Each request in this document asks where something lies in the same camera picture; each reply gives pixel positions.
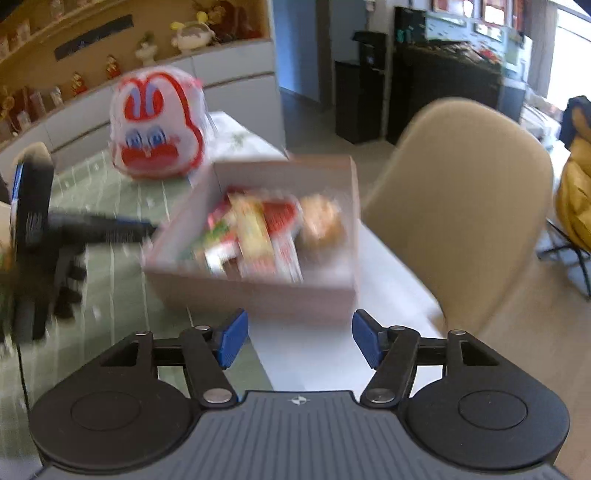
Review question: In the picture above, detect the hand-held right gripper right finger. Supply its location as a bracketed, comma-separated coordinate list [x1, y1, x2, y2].
[352, 309, 504, 409]

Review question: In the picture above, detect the clear white printed snack packet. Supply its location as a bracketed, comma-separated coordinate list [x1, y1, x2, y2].
[299, 194, 348, 254]

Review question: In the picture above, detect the red green snack packet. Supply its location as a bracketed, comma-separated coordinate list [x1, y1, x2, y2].
[194, 203, 243, 278]

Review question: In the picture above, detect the pink cardboard box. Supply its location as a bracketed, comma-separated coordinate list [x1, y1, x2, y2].
[142, 156, 361, 322]

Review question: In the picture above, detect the black water dispenser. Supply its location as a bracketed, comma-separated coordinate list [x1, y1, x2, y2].
[352, 30, 389, 145]

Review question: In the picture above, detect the beige chair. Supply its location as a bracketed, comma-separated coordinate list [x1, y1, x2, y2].
[362, 98, 555, 344]
[16, 141, 54, 164]

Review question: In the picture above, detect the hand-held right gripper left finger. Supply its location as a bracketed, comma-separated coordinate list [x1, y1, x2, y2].
[99, 308, 250, 408]

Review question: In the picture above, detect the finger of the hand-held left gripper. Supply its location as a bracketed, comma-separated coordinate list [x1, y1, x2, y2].
[52, 244, 89, 320]
[50, 211, 158, 246]

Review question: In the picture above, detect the white plush toy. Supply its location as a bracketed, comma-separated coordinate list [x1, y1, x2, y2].
[170, 13, 219, 52]

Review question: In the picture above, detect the black cabinet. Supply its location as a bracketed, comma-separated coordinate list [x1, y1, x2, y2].
[392, 6, 505, 145]

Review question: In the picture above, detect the rabbit face plastic bag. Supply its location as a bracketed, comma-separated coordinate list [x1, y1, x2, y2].
[109, 66, 216, 182]

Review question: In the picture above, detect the white figurine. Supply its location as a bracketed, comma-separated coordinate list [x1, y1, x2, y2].
[135, 31, 158, 66]

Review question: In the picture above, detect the dark blue wall sign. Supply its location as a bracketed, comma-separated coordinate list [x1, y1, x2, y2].
[54, 15, 134, 62]

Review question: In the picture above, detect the white cabinet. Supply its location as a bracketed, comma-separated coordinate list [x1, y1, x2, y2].
[0, 36, 280, 160]

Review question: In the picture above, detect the green checked tablecloth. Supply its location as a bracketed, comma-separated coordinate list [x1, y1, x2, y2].
[0, 111, 289, 416]

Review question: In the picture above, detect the red white striped snack packet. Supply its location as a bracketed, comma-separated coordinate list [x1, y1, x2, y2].
[228, 188, 304, 283]

